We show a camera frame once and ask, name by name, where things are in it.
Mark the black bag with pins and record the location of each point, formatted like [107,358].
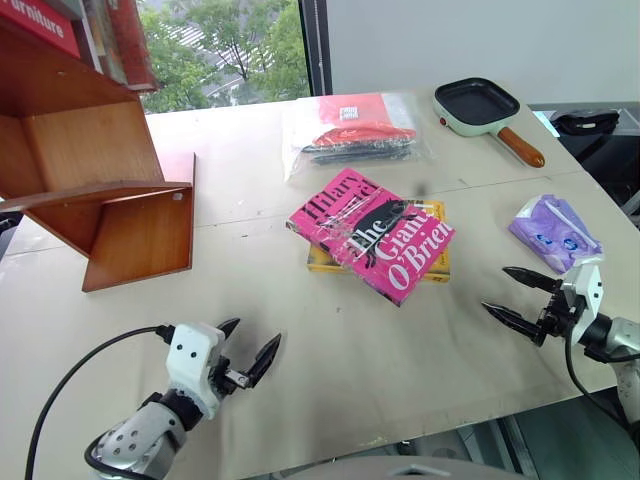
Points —
[587,121]

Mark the yellow book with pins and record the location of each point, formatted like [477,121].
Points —
[440,265]

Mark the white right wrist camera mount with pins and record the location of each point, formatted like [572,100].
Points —
[587,295]

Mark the pink Giant O'Brien book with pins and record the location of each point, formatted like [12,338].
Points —
[380,240]

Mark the purple tissue pack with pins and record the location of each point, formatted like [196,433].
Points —
[552,230]

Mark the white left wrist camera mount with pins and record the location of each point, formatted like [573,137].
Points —
[192,352]

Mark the dark red standing books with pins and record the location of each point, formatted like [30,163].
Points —
[125,45]

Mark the red Furniture book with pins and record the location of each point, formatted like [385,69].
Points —
[37,22]

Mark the brown wooden bookshelf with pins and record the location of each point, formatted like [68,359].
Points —
[95,150]

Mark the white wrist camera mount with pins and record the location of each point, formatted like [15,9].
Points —
[192,352]
[587,295]

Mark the black window frame post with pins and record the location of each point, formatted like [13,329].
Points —
[316,47]

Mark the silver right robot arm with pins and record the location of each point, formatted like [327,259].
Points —
[612,337]

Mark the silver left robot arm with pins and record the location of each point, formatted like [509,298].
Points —
[132,440]

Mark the dark side table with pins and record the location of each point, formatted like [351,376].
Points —
[612,160]

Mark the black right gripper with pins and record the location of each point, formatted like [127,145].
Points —
[557,317]

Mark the red and black bagged items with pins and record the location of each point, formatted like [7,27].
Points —
[360,135]

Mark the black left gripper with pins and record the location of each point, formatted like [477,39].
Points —
[222,375]

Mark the clear plastic zip bag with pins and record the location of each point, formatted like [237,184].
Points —
[305,145]

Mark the green square frying pan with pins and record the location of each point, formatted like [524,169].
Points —
[475,107]

